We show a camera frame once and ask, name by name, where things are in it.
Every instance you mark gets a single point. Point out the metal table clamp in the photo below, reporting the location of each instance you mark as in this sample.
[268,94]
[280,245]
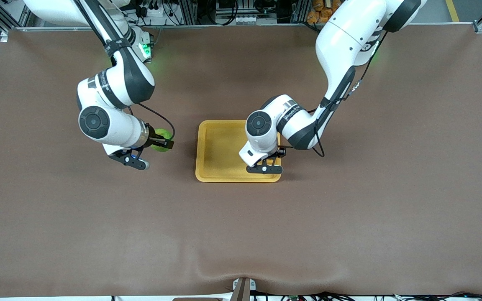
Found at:
[243,290]

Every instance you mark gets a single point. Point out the green apple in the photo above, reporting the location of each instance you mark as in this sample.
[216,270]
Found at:
[161,134]

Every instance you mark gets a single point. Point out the silver table edge rail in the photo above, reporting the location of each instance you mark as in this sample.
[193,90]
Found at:
[224,26]

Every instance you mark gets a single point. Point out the yellow plastic tray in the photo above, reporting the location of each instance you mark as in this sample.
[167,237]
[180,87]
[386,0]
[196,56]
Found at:
[220,146]

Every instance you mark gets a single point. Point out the brown table cloth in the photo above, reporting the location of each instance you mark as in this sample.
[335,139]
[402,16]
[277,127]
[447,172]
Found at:
[241,230]

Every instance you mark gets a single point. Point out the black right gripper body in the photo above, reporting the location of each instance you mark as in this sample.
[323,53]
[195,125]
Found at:
[157,141]

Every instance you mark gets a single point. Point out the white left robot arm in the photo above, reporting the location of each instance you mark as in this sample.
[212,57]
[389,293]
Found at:
[345,37]

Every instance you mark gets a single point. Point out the white power strip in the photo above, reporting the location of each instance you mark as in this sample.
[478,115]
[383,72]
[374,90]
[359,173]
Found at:
[153,12]

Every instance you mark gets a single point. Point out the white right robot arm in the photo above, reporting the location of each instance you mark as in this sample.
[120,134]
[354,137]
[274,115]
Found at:
[119,79]

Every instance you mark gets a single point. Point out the background electronics unit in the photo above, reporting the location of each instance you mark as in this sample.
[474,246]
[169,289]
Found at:
[241,19]

